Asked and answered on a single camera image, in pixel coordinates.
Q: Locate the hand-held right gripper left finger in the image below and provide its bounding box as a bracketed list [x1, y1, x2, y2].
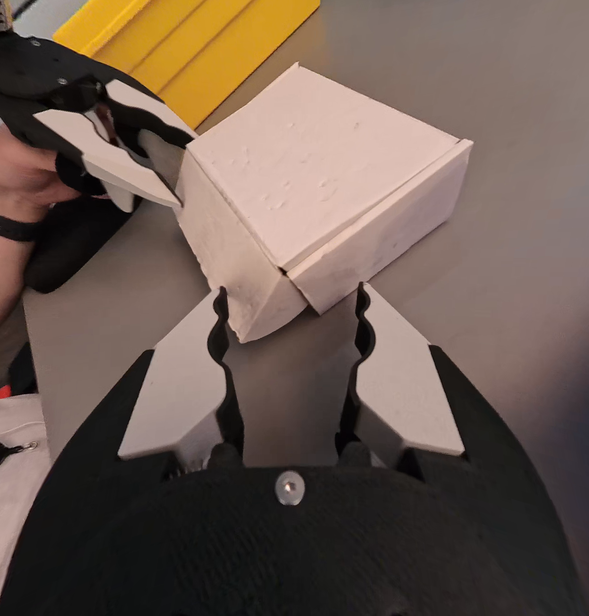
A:
[117, 286, 244, 467]

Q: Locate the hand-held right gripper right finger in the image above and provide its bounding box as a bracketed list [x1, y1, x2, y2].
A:
[335, 282, 466, 470]

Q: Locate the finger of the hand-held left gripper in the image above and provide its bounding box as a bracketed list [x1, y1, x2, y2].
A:
[102, 77, 199, 150]
[33, 108, 184, 213]

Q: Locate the white cardboard box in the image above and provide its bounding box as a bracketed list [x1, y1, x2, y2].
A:
[176, 62, 474, 344]

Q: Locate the person's left forearm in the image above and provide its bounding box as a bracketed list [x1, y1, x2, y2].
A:
[0, 235, 36, 334]

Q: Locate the person's left hand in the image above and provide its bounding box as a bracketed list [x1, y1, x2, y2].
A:
[0, 127, 83, 224]

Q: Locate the yellow plastic bin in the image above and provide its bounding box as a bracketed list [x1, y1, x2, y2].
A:
[53, 0, 320, 131]

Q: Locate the black soft pad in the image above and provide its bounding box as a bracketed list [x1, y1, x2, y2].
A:
[27, 192, 142, 294]

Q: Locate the black wristband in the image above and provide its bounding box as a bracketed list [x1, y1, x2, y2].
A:
[0, 211, 41, 243]

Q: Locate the white garment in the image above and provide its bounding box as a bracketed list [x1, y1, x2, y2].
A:
[0, 394, 52, 613]

